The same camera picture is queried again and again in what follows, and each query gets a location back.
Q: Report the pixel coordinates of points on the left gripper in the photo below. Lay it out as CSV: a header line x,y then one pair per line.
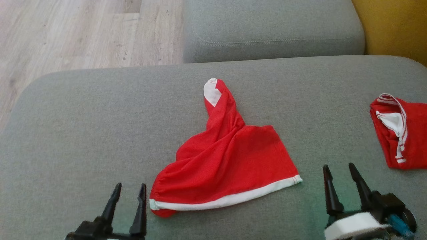
x,y
96,231

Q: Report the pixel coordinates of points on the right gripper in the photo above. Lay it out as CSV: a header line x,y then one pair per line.
x,y
357,226

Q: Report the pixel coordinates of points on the red basketball jersey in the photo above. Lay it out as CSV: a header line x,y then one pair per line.
x,y
415,140

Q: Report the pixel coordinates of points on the red shorts with white trim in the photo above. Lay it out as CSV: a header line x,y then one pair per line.
x,y
227,160

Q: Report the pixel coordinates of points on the large grey sofa seat cushion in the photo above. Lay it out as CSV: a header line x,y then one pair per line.
x,y
83,133

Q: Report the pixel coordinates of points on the yellow cushion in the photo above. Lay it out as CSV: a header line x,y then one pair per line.
x,y
397,26

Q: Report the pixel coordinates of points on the grey stitched sofa cushion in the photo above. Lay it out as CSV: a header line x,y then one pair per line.
x,y
267,26

